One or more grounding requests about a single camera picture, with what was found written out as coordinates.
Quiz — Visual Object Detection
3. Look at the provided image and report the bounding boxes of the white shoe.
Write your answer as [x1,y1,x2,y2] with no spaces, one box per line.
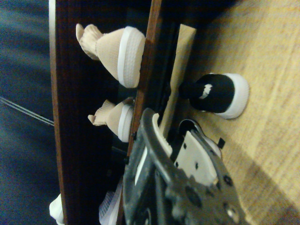
[48,192,65,225]

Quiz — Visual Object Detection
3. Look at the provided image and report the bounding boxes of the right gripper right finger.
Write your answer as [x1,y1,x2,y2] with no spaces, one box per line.
[164,129,246,225]

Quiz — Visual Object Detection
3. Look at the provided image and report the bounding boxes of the tan shoe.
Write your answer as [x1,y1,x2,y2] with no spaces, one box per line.
[75,22,146,89]
[88,97,136,143]

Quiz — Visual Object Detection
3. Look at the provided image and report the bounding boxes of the brown shoe rack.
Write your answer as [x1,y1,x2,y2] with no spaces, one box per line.
[48,0,240,225]

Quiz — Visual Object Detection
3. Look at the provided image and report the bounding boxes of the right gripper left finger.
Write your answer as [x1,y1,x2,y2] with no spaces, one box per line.
[122,107,180,225]

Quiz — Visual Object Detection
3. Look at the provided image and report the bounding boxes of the lilac shoe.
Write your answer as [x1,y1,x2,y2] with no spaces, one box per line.
[98,178,125,225]

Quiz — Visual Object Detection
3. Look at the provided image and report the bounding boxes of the black curtain stand pole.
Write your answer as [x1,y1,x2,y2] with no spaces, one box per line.
[0,97,55,127]

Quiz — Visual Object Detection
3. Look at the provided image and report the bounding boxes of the black shoe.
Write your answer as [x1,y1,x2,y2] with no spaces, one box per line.
[178,72,249,120]
[177,118,226,162]

